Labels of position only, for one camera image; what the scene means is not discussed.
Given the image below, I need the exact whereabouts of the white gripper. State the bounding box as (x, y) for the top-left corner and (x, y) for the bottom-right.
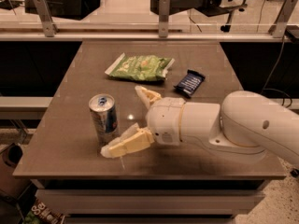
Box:
(100, 86), (186, 159)

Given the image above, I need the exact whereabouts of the silver blue redbull can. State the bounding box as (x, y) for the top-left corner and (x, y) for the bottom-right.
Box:
(89, 93), (118, 147)

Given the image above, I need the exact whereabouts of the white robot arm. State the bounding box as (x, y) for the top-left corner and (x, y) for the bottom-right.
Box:
(101, 86), (299, 167)

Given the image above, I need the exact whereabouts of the green chip bag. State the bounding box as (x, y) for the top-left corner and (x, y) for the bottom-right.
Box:
(105, 53), (175, 81)

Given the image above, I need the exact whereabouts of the dark blue snack bar wrapper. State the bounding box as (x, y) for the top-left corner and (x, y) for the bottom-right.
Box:
(174, 70), (206, 98)

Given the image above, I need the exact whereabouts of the grey drawer table base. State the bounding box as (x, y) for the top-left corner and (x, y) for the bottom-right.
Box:
(30, 179), (271, 224)

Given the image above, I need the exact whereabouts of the brown bin with hole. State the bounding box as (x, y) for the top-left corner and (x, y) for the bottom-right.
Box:
(0, 143), (31, 202)

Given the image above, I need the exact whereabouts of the magazine on floor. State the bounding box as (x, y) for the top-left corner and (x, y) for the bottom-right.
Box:
(22, 199), (64, 224)

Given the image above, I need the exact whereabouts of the middle metal glass bracket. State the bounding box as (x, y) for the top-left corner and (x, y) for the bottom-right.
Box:
(159, 0), (170, 38)

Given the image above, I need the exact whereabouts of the metal glass bracket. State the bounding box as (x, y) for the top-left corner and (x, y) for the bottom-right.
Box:
(268, 0), (299, 38)
(33, 0), (58, 37)
(159, 0), (170, 38)

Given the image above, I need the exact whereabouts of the left metal glass bracket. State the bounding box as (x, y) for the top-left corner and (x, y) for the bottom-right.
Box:
(33, 0), (58, 37)

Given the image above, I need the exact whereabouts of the black cable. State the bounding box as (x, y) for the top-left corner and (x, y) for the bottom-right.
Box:
(261, 35), (293, 109)

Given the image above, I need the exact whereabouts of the right metal glass bracket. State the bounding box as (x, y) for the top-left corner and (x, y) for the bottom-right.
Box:
(268, 0), (299, 38)

